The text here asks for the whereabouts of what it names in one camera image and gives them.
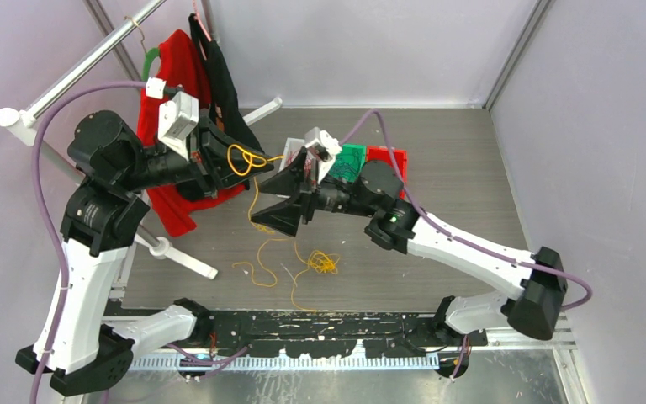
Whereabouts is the red shirt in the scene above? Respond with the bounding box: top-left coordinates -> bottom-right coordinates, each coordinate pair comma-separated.
136,29 -> 246,237

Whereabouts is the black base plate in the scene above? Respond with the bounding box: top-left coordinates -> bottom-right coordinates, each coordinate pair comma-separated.
176,311 -> 462,359

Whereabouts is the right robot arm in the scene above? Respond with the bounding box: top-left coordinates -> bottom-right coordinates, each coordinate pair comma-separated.
252,150 -> 568,346

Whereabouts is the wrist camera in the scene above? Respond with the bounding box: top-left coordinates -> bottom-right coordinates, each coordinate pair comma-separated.
146,77 -> 199,161
304,127 -> 342,183

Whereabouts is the green plastic bin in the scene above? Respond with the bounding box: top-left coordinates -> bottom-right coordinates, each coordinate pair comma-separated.
328,144 -> 367,183

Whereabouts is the black shirt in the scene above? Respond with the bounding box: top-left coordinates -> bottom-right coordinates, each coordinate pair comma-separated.
188,13 -> 263,153

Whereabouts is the green hanger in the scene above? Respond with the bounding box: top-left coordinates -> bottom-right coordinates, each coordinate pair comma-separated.
140,47 -> 161,82

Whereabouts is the white clothes rack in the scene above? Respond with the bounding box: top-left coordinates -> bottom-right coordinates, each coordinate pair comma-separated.
0,0 -> 284,281

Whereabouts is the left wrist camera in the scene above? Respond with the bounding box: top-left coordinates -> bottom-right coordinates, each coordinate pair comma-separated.
146,77 -> 199,161

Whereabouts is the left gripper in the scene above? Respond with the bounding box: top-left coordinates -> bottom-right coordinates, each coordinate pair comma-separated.
117,117 -> 274,199

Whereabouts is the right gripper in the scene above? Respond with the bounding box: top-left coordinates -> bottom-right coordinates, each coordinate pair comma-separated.
251,146 -> 378,237

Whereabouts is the red plastic bin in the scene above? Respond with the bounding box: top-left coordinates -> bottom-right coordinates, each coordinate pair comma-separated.
365,146 -> 408,183

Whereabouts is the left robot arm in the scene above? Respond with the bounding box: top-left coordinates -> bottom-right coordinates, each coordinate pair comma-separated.
15,110 -> 262,397

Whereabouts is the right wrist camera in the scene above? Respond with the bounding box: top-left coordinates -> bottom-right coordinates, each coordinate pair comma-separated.
304,127 -> 342,183

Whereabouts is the white plastic bin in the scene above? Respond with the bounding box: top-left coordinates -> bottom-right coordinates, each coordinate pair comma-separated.
279,137 -> 304,170

